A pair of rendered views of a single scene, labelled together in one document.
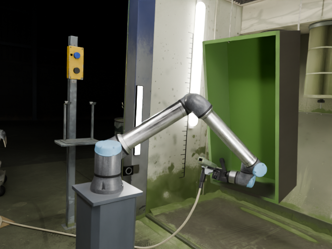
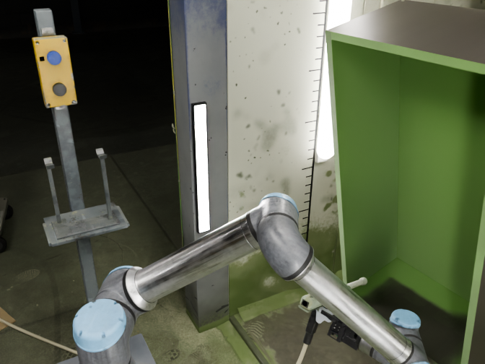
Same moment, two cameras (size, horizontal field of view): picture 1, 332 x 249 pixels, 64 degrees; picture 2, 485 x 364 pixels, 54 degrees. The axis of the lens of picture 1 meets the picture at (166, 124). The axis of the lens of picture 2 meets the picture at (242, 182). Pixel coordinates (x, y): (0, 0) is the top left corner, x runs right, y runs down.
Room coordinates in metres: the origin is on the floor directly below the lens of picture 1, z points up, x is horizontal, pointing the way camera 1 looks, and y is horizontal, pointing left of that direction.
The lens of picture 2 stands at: (0.55, -0.28, 1.90)
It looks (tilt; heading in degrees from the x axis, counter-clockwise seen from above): 27 degrees down; 11
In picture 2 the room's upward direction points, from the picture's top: straight up
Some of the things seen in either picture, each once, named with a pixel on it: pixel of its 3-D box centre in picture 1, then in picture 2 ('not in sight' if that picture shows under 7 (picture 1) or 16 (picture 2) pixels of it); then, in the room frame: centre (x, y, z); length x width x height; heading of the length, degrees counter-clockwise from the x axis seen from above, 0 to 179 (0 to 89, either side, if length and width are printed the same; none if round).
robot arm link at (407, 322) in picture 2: (249, 164); (403, 332); (1.77, -0.58, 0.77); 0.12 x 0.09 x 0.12; 6
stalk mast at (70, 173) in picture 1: (71, 135); (76, 201); (2.25, 0.80, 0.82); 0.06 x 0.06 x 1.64; 39
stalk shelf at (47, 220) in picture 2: (78, 142); (85, 222); (2.15, 0.71, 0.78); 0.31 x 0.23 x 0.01; 129
